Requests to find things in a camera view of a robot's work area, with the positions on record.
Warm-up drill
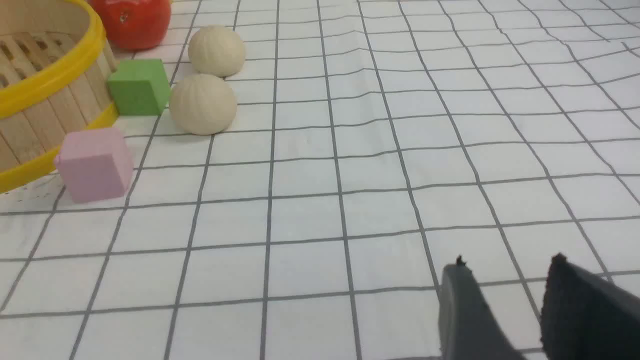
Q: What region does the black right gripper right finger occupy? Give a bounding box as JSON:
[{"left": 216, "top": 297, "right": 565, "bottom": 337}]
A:
[{"left": 540, "top": 253, "right": 640, "bottom": 360}]

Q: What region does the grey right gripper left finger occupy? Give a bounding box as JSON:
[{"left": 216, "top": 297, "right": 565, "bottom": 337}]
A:
[{"left": 438, "top": 255, "right": 524, "bottom": 360}]

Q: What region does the white bun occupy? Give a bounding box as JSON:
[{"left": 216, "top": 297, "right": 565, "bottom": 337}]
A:
[
  {"left": 187, "top": 25, "right": 246, "bottom": 78},
  {"left": 168, "top": 73, "right": 238, "bottom": 136}
]

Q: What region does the bamboo steamer tray yellow rim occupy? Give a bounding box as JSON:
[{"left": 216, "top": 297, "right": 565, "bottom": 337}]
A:
[{"left": 0, "top": 0, "right": 119, "bottom": 192}]

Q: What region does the white grid tablecloth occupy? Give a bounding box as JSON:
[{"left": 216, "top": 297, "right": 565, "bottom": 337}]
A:
[{"left": 1, "top": 0, "right": 640, "bottom": 360}]

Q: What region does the pink cube block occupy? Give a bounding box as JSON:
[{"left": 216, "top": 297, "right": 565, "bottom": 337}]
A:
[{"left": 54, "top": 126, "right": 134, "bottom": 204}]

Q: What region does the green cube block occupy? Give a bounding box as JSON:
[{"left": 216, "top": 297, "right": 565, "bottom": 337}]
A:
[{"left": 106, "top": 58, "right": 171, "bottom": 116}]

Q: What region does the red tomato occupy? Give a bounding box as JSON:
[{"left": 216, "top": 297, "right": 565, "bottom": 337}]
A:
[{"left": 88, "top": 0, "right": 172, "bottom": 51}]

